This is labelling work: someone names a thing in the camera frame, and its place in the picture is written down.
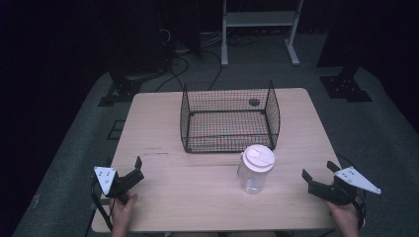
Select black cable bundle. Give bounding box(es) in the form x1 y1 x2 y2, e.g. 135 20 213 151
226 33 262 47

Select white metal stand frame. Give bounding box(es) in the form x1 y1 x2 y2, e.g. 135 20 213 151
220 0 304 67

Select clear cup with white lid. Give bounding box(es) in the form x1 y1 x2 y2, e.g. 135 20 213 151
236 143 276 195

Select black wire basket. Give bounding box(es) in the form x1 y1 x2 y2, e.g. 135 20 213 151
179 79 282 154

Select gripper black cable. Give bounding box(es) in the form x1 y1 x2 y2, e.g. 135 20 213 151
352 191 368 230
90 179 114 232

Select person's right hand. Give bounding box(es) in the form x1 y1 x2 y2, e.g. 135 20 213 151
325 200 361 232

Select black stand base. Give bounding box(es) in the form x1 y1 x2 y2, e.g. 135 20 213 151
97 69 167 108
319 64 374 104

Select person's left hand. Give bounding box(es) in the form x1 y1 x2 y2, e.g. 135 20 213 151
109 192 139 230

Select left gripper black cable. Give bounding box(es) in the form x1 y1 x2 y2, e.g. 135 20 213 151
90 179 114 232

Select white floor cables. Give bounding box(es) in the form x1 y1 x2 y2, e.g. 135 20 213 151
174 31 225 55

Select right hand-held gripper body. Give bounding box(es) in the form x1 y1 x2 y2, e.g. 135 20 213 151
328 165 382 206

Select black floor cable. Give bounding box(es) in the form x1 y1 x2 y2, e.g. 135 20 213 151
202 48 223 92
153 53 191 94

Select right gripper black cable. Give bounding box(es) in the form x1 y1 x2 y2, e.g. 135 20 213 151
352 191 368 230

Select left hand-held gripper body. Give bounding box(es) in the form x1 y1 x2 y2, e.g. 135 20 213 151
93 166 133 203

